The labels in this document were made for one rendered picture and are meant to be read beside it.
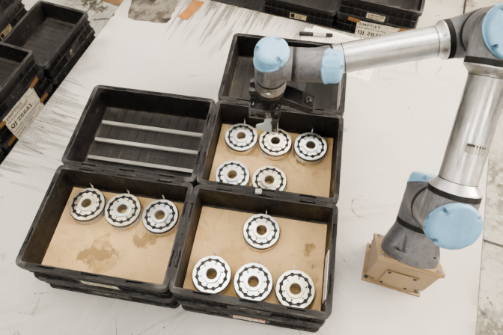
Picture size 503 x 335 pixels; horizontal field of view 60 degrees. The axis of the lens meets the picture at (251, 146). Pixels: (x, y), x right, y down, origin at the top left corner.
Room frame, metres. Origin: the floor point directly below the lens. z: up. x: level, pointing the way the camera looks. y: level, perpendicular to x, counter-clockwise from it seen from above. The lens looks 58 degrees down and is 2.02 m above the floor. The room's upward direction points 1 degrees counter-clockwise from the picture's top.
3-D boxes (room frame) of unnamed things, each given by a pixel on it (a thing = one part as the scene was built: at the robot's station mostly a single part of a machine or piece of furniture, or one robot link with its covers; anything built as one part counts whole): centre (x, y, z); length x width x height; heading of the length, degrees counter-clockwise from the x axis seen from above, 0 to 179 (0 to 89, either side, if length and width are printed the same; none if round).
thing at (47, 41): (1.64, 1.04, 0.31); 0.40 x 0.30 x 0.34; 160
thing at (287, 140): (0.74, -0.07, 0.86); 0.10 x 0.10 x 0.01
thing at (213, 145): (0.67, -0.06, 0.87); 0.40 x 0.30 x 0.11; 80
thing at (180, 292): (0.38, -0.01, 0.92); 0.40 x 0.30 x 0.02; 80
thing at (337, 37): (1.27, -0.36, 0.70); 0.33 x 0.23 x 0.01; 70
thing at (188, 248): (0.38, -0.01, 0.87); 0.40 x 0.30 x 0.11; 80
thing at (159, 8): (1.55, 0.44, 0.71); 0.22 x 0.19 x 0.01; 70
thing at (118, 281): (0.45, 0.38, 0.92); 0.40 x 0.30 x 0.02; 80
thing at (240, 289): (0.30, 0.00, 0.86); 0.10 x 0.10 x 0.01
